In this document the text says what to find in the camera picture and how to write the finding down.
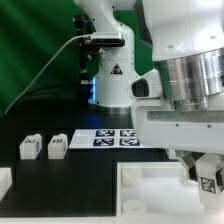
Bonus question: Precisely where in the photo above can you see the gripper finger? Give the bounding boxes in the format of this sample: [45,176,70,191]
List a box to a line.
[216,168,224,192]

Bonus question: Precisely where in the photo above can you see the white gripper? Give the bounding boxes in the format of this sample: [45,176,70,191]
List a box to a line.
[131,97,224,181]

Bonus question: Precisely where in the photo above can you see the white square tabletop tray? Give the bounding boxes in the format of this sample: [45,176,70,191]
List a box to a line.
[116,162,224,224]

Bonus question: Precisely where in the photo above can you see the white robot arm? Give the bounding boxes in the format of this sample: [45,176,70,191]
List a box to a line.
[74,0,224,193]

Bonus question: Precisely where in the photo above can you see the white tag sheet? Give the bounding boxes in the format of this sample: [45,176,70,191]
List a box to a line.
[69,129,143,149]

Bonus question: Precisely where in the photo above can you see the white block left edge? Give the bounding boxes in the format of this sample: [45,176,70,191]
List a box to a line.
[0,168,13,202]

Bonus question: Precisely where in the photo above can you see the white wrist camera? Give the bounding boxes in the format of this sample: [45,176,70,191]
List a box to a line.
[128,69,163,99]

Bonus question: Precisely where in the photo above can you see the black camera on mount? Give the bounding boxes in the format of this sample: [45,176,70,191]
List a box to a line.
[72,14,125,85]

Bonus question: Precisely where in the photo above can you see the white camera cable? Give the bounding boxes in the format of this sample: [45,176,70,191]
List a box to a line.
[3,33,93,116]

